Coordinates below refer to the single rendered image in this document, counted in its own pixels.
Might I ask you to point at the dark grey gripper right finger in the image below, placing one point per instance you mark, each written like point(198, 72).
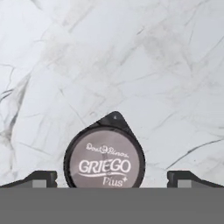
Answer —
point(182, 178)

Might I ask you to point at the black yogurt container grey lid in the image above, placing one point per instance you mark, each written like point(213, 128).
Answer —
point(104, 159)

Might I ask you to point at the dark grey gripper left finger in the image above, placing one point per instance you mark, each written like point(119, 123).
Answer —
point(40, 178)

